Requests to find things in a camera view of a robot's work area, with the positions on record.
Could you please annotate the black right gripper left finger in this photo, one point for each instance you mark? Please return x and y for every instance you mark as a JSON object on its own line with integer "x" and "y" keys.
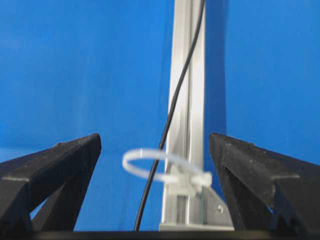
{"x": 45, "y": 190}

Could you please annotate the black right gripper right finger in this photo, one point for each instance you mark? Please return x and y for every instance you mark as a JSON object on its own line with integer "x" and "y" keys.
{"x": 266, "y": 190}

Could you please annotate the aluminium extrusion frame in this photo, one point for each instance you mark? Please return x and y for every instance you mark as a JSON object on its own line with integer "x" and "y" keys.
{"x": 184, "y": 206}

